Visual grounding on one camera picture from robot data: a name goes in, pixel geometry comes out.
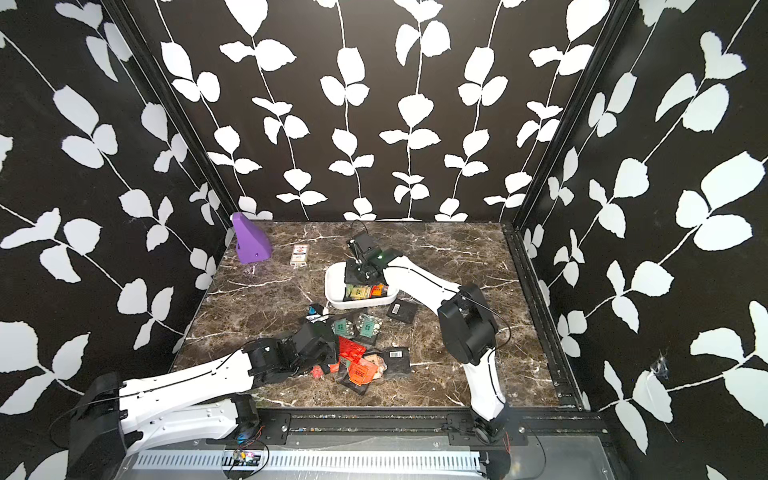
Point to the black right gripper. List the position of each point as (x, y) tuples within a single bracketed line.
[(350, 274)]

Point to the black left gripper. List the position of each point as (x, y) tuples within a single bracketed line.
[(333, 352)]

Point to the orange red tea bag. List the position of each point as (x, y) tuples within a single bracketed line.
[(362, 372)]

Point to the black tea bag with barcode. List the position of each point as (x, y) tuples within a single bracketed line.
[(402, 311)]

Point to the green label floral tea bag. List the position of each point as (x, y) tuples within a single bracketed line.
[(344, 328)]

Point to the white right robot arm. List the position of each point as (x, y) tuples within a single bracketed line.
[(468, 325)]

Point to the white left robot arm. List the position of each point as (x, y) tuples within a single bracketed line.
[(118, 418)]

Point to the white plastic storage box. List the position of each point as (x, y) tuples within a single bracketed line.
[(343, 296)]

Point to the small white card box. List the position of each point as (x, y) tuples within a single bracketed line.
[(299, 255)]

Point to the purple wedge block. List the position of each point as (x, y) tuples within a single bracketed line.
[(252, 243)]

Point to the white perforated strip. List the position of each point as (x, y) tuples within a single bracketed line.
[(389, 462)]

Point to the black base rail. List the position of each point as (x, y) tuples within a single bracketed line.
[(459, 425)]

